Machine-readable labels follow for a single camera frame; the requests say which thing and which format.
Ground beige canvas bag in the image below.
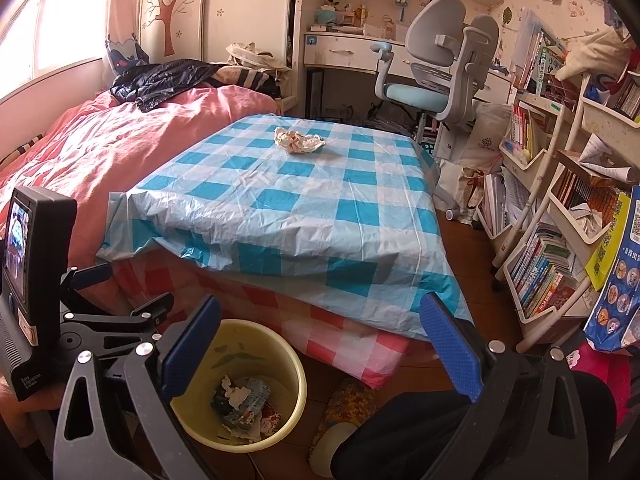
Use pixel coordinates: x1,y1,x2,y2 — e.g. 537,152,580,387
226,42,293,73

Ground tall upright picture books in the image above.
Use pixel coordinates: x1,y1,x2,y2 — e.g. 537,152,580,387
515,10,568,98

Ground striped bedsheet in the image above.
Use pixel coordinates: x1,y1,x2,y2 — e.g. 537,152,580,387
0,132,47,167

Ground yellow trash bin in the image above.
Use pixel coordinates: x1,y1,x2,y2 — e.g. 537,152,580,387
170,319,307,453

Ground white desk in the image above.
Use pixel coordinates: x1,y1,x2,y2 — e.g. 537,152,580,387
291,0,516,116

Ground row of colourful paperback books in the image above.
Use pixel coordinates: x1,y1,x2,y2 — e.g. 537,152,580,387
507,225,581,318

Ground blue printed bag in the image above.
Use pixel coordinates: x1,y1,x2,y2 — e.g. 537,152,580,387
582,195,640,357

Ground white drawer with blue sticker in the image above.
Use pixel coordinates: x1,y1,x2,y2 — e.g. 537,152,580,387
305,35,385,68

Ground row of dark books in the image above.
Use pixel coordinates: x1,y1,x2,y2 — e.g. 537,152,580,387
555,167,626,221

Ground grey plastic storage bag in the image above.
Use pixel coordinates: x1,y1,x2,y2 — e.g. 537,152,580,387
365,102,418,136

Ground cream cloth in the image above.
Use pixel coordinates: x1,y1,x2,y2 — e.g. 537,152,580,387
555,27,632,82

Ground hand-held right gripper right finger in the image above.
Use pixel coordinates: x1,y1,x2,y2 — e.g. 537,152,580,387
421,292,588,480

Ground blue checkered plastic tablecloth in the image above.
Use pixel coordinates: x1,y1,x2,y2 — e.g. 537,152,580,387
95,114,475,343

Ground white tote bag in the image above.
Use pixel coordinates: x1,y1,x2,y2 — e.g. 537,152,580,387
450,101,512,177

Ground red checkered tablecloth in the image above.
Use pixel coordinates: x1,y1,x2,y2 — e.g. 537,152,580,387
112,255,441,391

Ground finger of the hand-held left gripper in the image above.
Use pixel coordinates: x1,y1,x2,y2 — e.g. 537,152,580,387
60,262,113,293
60,294,176,361

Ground wardrobe with tree decal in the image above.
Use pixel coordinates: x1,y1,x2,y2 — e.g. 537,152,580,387
137,0,301,68

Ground window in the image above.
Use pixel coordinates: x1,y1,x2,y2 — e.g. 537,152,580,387
0,0,113,106

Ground yellow packet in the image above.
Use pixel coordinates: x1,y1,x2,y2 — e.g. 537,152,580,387
585,192,632,292

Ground crumpled paper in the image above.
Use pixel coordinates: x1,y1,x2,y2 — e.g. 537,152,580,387
570,202,607,241

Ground pink curtain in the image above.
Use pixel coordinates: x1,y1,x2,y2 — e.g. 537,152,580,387
102,0,151,78

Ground grey green milk carton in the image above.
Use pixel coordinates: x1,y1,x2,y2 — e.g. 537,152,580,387
220,377,273,431

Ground floral slipper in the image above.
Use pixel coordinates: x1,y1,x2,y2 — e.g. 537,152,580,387
309,377,381,478

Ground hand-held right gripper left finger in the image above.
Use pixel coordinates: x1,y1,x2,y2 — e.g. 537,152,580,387
52,296,223,480

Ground grey blue desk chair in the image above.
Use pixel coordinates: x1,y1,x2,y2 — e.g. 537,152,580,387
370,0,501,153

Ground white bag with red handles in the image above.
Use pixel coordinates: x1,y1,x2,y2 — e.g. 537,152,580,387
462,166,496,213

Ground row of thin red books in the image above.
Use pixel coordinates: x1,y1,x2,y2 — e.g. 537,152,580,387
510,105,540,166

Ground red white snack bag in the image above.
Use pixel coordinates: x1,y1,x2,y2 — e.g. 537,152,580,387
257,405,283,433

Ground beige navy striped pillow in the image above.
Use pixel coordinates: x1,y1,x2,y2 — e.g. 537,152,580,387
207,62,276,93

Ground cream tissue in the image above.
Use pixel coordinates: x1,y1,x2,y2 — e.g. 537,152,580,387
274,127,326,155

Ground pink blanket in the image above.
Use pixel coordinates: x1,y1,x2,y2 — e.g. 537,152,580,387
0,85,280,321

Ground white book rack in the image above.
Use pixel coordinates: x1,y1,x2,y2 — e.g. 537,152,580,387
492,67,640,356

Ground pink cloth with flower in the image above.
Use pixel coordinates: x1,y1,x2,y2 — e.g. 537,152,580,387
565,345,633,431

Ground white desk drawer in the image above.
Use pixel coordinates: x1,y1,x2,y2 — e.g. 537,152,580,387
387,52,418,81

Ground large white tissue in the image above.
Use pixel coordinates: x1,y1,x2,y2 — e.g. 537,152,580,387
220,375,242,403

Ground stack of loose papers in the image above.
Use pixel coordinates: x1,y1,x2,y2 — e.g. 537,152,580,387
480,170,532,240

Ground black puffer jacket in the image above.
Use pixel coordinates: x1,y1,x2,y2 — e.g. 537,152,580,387
110,58,226,112

